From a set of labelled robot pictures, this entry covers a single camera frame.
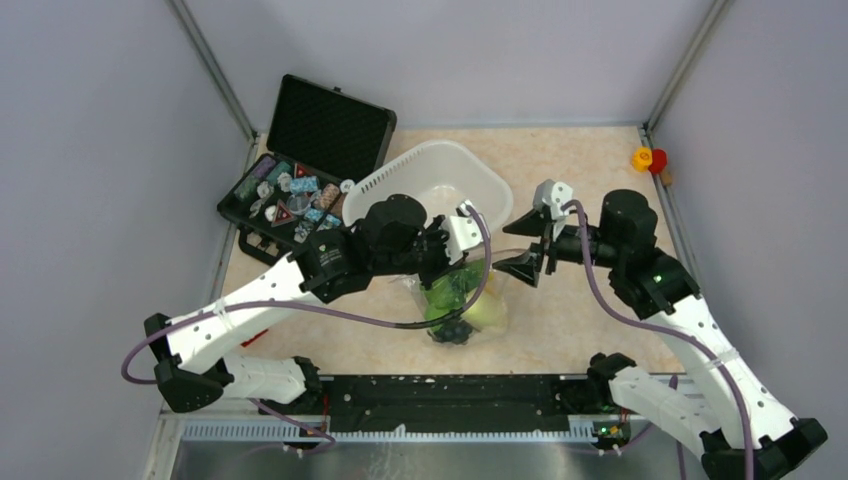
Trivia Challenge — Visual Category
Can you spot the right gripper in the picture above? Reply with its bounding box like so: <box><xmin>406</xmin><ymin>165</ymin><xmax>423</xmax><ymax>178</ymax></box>
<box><xmin>493</xmin><ymin>207</ymin><xmax>624</xmax><ymax>285</ymax></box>

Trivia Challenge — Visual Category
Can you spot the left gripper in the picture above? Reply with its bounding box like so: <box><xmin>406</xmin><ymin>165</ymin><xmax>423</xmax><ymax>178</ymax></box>
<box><xmin>374</xmin><ymin>214</ymin><xmax>469</xmax><ymax>290</ymax></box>

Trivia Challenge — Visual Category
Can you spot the green leaf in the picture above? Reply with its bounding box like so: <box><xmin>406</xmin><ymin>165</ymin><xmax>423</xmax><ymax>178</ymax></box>
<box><xmin>420</xmin><ymin>260</ymin><xmax>484</xmax><ymax>308</ymax></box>

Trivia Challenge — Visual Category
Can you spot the white radish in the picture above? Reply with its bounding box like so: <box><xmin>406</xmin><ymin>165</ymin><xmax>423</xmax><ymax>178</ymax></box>
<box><xmin>461</xmin><ymin>291</ymin><xmax>508</xmax><ymax>331</ymax></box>

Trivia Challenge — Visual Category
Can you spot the white plastic basket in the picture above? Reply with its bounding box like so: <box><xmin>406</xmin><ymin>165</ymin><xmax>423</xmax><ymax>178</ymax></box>
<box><xmin>342</xmin><ymin>140</ymin><xmax>514</xmax><ymax>230</ymax></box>

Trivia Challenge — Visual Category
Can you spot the clear zip top bag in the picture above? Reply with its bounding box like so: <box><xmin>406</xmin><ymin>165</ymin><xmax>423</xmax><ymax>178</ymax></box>
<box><xmin>392</xmin><ymin>253</ymin><xmax>510</xmax><ymax>346</ymax></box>

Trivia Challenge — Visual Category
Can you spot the black grape bunch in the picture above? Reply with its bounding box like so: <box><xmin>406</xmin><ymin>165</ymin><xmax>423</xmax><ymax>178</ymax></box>
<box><xmin>428</xmin><ymin>319</ymin><xmax>475</xmax><ymax>345</ymax></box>

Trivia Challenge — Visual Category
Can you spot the light green small cucumber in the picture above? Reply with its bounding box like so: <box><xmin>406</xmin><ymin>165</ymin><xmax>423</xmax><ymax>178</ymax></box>
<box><xmin>424</xmin><ymin>303</ymin><xmax>464</xmax><ymax>330</ymax></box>

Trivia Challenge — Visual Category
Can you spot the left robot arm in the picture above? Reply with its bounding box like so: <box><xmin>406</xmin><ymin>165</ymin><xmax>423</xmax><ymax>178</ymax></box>
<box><xmin>121</xmin><ymin>194</ymin><xmax>481</xmax><ymax>414</ymax></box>

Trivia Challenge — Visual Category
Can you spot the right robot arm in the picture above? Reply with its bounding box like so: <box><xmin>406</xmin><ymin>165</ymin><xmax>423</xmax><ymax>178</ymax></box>
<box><xmin>495</xmin><ymin>181</ymin><xmax>828</xmax><ymax>479</ymax></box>

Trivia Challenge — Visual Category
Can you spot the black open case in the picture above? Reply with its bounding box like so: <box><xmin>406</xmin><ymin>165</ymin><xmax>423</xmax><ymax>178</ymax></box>
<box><xmin>217</xmin><ymin>74</ymin><xmax>397</xmax><ymax>265</ymax></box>

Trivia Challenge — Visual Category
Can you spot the red yellow emergency button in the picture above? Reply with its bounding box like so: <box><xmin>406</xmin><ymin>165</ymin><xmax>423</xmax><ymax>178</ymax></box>
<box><xmin>630</xmin><ymin>147</ymin><xmax>673</xmax><ymax>187</ymax></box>

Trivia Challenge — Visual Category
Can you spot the red blue toy block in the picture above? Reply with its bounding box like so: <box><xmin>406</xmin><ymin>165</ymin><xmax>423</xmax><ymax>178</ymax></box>
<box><xmin>240</xmin><ymin>329</ymin><xmax>268</xmax><ymax>348</ymax></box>

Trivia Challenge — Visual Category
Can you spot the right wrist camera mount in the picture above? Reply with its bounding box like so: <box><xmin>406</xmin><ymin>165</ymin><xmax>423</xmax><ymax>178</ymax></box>
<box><xmin>533</xmin><ymin>179</ymin><xmax>575</xmax><ymax>240</ymax></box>

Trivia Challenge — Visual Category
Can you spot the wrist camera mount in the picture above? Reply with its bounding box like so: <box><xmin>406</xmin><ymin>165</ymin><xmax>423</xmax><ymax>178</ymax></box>
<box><xmin>440</xmin><ymin>199</ymin><xmax>492</xmax><ymax>265</ymax></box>
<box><xmin>533</xmin><ymin>179</ymin><xmax>575</xmax><ymax>240</ymax></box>

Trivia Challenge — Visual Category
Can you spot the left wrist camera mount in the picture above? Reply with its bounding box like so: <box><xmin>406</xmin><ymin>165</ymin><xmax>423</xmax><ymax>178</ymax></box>
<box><xmin>440</xmin><ymin>199</ymin><xmax>492</xmax><ymax>265</ymax></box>

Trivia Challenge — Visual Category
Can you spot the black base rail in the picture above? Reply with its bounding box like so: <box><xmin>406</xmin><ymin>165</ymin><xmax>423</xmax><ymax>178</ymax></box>
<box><xmin>158</xmin><ymin>370</ymin><xmax>664</xmax><ymax>446</ymax></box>

